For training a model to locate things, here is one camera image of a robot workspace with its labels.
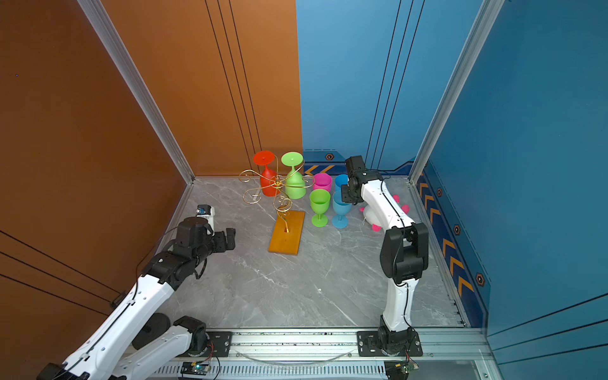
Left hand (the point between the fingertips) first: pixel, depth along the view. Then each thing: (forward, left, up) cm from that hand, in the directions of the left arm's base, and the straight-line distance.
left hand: (222, 228), depth 78 cm
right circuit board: (-36, -57, -20) cm, 70 cm away
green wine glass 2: (+17, -23, +5) cm, 29 cm away
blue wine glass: (+30, -42, -7) cm, 52 cm away
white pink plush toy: (+14, -54, -13) cm, 58 cm away
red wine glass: (+11, -16, +12) cm, 22 cm away
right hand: (+19, -45, -5) cm, 49 cm away
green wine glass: (+17, -33, -6) cm, 38 cm away
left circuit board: (-36, +5, -21) cm, 42 cm away
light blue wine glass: (+14, -41, -7) cm, 44 cm away
